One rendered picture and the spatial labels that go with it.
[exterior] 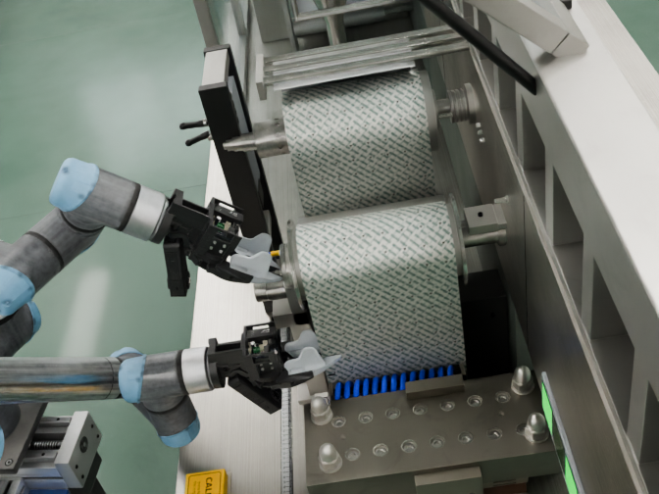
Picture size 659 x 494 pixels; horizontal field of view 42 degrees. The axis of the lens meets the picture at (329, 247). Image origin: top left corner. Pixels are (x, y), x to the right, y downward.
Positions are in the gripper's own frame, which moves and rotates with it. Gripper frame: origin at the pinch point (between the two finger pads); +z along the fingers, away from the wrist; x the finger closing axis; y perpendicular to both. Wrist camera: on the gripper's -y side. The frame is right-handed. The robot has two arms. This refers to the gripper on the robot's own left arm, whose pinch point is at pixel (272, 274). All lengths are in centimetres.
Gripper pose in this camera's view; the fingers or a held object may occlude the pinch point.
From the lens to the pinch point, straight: 134.9
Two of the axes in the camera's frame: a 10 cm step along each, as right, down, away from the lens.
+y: 5.0, -6.8, -5.3
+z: 8.6, 3.6, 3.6
